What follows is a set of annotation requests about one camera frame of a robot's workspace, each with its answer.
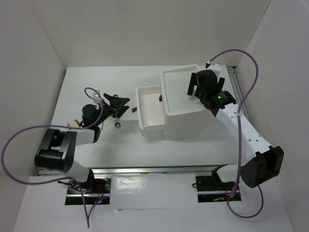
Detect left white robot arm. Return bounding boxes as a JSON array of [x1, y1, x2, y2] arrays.
[[34, 93, 130, 193]]

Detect purple cable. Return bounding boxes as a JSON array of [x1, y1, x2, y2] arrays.
[[1, 87, 107, 229], [205, 49, 264, 218]]

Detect yellow black pliers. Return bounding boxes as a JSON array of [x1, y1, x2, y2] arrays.
[[67, 119, 82, 130]]

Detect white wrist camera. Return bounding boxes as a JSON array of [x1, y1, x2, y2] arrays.
[[91, 89, 101, 104], [205, 61, 222, 77]]

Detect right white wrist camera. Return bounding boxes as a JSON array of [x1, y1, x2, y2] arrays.
[[205, 61, 222, 77]]

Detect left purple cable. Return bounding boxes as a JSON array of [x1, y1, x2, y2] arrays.
[[1, 87, 107, 229]]

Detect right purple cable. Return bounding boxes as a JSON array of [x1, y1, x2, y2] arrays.
[[205, 49, 264, 218]]

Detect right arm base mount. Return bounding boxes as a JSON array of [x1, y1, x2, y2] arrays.
[[192, 173, 235, 203]]

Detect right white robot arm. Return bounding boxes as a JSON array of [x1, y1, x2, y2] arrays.
[[187, 70, 284, 188]]

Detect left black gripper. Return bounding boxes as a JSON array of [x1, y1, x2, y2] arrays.
[[94, 93, 129, 126]]

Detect front aluminium rail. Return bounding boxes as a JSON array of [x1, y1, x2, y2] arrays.
[[92, 165, 218, 177]]

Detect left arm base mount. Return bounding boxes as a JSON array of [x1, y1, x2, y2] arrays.
[[58, 177, 112, 205]]

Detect aluminium rail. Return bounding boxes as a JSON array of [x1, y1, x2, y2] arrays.
[[226, 66, 243, 104], [92, 165, 218, 177]]

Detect long silver ratchet wrench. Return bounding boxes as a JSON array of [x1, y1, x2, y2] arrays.
[[113, 109, 121, 129]]

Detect white drawer cabinet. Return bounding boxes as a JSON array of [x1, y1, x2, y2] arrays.
[[160, 64, 211, 140]]

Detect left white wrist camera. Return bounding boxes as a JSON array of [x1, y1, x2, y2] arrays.
[[91, 89, 101, 104]]

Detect right side aluminium rail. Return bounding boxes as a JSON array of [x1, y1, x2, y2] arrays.
[[226, 66, 243, 104]]

